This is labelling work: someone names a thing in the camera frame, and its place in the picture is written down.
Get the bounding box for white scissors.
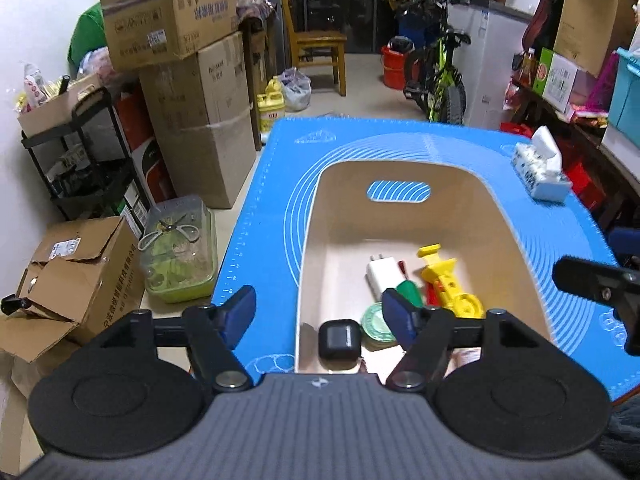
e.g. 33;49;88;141
137;217;201;254

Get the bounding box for green black bicycle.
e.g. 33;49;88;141
395;0;473;123

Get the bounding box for green handled screwdriver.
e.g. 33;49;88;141
395;280;427;308

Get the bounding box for red black carton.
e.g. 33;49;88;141
114;87;176;206

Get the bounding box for wooden chair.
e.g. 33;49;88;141
276;0;348;97

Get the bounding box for red plastic bucket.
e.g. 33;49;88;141
381;45;415;91

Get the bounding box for green tape roll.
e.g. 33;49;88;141
361;302;401;352

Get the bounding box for magenta paper bag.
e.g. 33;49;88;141
585;52;621;111

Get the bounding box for glass balcony door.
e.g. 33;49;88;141
287;0;378;56

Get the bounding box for dark wooden side table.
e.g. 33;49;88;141
510;77;640;231

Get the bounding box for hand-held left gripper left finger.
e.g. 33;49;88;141
80;285;258;394

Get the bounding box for yellow toy vehicle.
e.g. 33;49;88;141
417;243;486;320

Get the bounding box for white charger plug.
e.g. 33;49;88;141
366;255;401;301

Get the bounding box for black metal rack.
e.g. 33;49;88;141
20;85;151;221

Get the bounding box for red paper bag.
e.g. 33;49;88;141
565;160;608;211

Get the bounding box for clear plastic bag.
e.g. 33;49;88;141
277;67;313;111

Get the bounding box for white tissue box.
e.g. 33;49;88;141
511;126;573;203

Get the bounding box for white flat box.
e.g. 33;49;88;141
600;125;640;161

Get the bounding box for torn cardboard box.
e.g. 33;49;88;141
0;216;141;363

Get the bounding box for black rounded case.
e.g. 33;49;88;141
318;319;362;361

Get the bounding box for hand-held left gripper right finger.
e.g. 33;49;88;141
381;288;551;394

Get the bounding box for white chest freezer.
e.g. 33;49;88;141
446;0;533;131

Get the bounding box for open cardboard box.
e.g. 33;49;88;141
17;74;103;138

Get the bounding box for beige plastic storage bin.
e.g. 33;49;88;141
295;161;552;376

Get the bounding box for green cloth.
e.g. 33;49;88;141
67;2;108;78

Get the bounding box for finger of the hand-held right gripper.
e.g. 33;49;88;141
552;255;640;356

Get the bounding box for large cardboard box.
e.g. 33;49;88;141
139;31;258;209

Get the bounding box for taped cardboard box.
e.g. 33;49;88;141
95;0;238;72

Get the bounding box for green white carton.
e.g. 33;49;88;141
531;47;581;113

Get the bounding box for dark cloth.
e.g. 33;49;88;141
597;400;640;480

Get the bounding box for yellow plastic jug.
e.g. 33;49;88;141
256;77;287;133

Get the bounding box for green clear lidded container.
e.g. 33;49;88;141
137;195;219;304

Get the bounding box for orange drink bottle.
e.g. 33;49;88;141
520;47;538;86

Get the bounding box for blue plastic storage tub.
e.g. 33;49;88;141
607;47;640;133

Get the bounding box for flat brown cardboard box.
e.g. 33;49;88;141
552;0;636;78

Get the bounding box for blue silicone mat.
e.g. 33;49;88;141
210;117;626;403

